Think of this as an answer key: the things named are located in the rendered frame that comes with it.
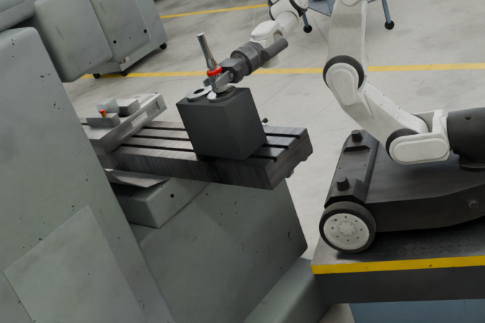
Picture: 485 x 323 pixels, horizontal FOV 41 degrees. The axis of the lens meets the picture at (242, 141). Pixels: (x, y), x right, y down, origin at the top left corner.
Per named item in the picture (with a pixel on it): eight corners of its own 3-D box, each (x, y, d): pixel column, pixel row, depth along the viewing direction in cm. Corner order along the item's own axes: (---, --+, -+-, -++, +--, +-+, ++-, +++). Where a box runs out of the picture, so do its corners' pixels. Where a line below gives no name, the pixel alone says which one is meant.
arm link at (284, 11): (273, 48, 215) (294, 26, 230) (295, 33, 209) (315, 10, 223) (253, 24, 213) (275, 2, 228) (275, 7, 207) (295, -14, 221)
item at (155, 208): (185, 145, 267) (175, 120, 262) (248, 151, 244) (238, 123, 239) (97, 216, 236) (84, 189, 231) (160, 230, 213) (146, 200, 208)
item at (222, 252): (255, 236, 302) (213, 125, 278) (311, 246, 281) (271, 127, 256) (136, 360, 252) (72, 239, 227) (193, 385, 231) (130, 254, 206)
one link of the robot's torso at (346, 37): (364, 81, 238) (395, -44, 213) (357, 102, 224) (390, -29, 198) (324, 71, 241) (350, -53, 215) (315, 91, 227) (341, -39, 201)
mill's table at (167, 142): (83, 133, 285) (76, 117, 282) (313, 149, 203) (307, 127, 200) (42, 160, 271) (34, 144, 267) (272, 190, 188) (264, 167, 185)
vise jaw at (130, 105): (115, 107, 253) (111, 99, 251) (141, 107, 243) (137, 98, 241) (105, 115, 249) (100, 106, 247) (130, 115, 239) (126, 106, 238)
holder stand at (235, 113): (219, 135, 215) (198, 81, 207) (268, 140, 200) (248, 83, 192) (195, 154, 208) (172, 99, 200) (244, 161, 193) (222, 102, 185)
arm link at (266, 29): (247, 34, 200) (263, 18, 210) (255, 60, 205) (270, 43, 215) (265, 32, 197) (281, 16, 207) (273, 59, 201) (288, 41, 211)
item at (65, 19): (72, 60, 219) (38, -14, 208) (116, 57, 203) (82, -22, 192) (27, 85, 207) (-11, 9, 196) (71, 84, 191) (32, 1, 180)
